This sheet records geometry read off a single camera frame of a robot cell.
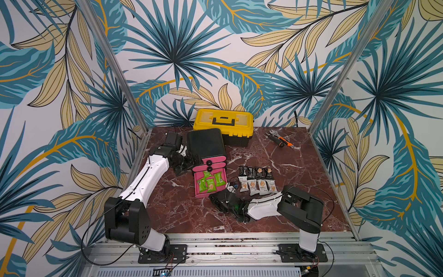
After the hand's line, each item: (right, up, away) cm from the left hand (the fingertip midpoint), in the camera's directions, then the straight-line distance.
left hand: (196, 168), depth 82 cm
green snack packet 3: (+10, -8, +11) cm, 17 cm away
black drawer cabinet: (+4, +8, +6) cm, 11 cm away
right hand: (+5, -15, +5) cm, 17 cm away
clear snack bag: (+24, -9, +12) cm, 28 cm away
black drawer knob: (+6, +2, +3) cm, 7 cm away
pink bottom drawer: (-1, -6, +13) cm, 14 cm away
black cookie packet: (+24, -4, +16) cm, 29 cm away
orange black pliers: (+51, +14, +31) cm, 61 cm away
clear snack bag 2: (+29, -12, +10) cm, 33 cm away
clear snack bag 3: (+34, -12, +11) cm, 38 cm away
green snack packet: (+2, -10, +9) cm, 14 cm away
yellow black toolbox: (+21, +22, +18) cm, 35 cm away
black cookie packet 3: (+34, -5, +16) cm, 38 cm away
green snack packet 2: (+6, -10, +9) cm, 15 cm away
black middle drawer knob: (+6, -2, +8) cm, 10 cm away
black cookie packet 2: (+29, -5, +16) cm, 33 cm away
